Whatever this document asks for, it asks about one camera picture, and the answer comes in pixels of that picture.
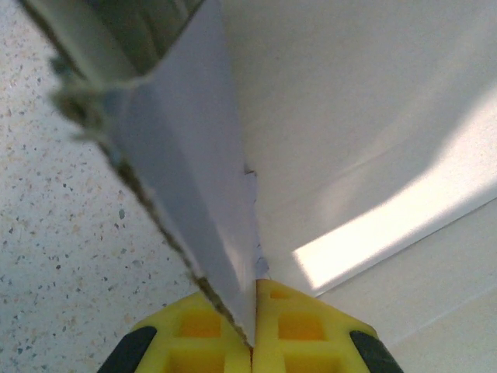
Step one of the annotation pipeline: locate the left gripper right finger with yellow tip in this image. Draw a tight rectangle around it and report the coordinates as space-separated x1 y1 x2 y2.
251 278 405 373

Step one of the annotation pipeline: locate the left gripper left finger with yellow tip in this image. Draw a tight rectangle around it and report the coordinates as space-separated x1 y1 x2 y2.
96 291 254 373

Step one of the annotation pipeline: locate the lavender paper box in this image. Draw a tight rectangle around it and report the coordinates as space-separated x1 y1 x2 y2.
15 0 497 373

